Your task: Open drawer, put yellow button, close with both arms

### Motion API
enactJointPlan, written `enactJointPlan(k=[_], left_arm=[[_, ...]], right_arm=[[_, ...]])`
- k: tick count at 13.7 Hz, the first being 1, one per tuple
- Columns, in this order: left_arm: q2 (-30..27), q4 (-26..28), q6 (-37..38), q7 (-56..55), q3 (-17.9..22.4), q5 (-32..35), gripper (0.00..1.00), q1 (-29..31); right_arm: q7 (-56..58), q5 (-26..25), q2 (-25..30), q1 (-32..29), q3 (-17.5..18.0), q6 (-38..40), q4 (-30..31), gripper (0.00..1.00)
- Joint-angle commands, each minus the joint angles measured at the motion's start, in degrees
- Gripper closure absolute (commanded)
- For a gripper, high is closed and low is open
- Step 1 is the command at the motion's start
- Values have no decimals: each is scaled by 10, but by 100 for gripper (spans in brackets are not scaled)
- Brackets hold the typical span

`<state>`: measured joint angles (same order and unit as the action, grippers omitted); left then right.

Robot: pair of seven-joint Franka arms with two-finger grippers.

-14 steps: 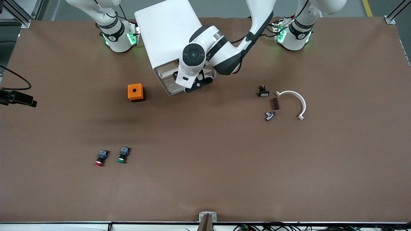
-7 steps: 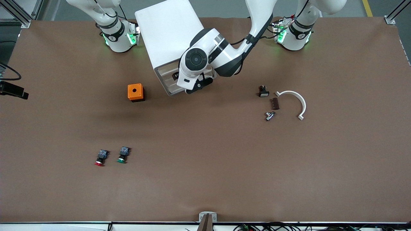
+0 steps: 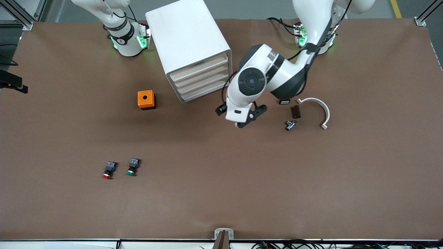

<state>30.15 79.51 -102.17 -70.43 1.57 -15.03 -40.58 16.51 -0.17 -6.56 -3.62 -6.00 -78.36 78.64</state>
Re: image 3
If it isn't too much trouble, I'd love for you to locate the orange box with hole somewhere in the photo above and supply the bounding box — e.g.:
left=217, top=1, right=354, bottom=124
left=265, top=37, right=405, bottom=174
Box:
left=137, top=90, right=156, bottom=110

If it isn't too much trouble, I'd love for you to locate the white drawer cabinet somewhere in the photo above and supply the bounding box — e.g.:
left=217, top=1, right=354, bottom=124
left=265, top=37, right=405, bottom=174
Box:
left=145, top=0, right=233, bottom=104

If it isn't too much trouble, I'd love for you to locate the aluminium frame profile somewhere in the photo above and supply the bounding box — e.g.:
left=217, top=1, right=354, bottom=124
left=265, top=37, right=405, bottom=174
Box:
left=414, top=0, right=443, bottom=27
left=0, top=0, right=47, bottom=31

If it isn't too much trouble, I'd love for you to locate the green push button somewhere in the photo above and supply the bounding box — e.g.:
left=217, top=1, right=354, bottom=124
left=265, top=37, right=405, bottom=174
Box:
left=126, top=158, right=140, bottom=176

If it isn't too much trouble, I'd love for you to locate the white drawer with handle lip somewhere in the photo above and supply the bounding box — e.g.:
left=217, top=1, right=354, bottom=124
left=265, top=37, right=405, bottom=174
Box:
left=171, top=54, right=229, bottom=81

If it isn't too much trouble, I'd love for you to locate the white curved bracket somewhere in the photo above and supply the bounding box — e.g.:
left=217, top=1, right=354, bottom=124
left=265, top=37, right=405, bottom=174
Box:
left=297, top=98, right=331, bottom=130

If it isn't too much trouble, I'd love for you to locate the brown camera pole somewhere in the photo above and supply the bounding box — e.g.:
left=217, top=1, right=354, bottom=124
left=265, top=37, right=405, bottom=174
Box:
left=212, top=231, right=230, bottom=249

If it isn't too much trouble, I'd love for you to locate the yellow floor tape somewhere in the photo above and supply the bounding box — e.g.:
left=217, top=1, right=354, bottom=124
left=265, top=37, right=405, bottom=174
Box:
left=390, top=0, right=404, bottom=19

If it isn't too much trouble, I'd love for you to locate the black base cable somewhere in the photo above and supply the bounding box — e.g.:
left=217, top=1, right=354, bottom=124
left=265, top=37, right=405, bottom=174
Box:
left=266, top=17, right=299, bottom=37

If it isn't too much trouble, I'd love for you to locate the red push button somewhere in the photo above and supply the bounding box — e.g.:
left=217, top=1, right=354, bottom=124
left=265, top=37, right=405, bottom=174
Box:
left=102, top=161, right=117, bottom=180

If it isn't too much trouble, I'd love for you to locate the grey metal bracket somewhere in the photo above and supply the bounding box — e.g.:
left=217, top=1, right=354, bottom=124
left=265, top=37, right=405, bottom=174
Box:
left=215, top=228, right=234, bottom=240

